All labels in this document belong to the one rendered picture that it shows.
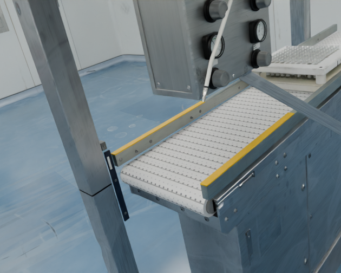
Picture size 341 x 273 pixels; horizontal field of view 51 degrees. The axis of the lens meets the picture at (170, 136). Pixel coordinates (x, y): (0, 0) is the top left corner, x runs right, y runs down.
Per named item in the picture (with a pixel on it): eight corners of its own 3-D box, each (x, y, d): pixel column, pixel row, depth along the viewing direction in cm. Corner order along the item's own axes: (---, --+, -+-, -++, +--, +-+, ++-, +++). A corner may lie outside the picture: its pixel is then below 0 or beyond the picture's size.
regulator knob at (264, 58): (264, 71, 60) (262, 46, 58) (251, 71, 62) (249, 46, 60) (274, 65, 62) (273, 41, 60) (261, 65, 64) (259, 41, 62)
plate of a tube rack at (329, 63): (324, 76, 99) (324, 69, 98) (248, 71, 115) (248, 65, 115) (356, 51, 113) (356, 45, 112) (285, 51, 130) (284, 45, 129)
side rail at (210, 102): (118, 167, 83) (115, 155, 82) (113, 165, 84) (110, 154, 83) (337, 31, 163) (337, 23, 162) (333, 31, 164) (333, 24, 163)
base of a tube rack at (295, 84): (324, 92, 101) (324, 85, 100) (250, 86, 118) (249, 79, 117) (355, 66, 115) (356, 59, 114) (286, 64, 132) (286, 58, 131)
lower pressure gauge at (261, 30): (256, 44, 59) (255, 21, 58) (249, 44, 60) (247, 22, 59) (268, 39, 61) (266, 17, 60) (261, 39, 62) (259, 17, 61)
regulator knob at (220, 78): (220, 93, 53) (216, 64, 51) (208, 92, 54) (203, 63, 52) (233, 85, 55) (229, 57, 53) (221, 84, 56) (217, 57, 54)
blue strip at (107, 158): (125, 221, 89) (104, 153, 81) (124, 221, 90) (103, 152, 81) (130, 218, 90) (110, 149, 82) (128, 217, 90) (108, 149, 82)
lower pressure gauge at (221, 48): (211, 62, 51) (208, 36, 50) (204, 61, 52) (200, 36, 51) (226, 54, 54) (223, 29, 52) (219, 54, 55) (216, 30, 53)
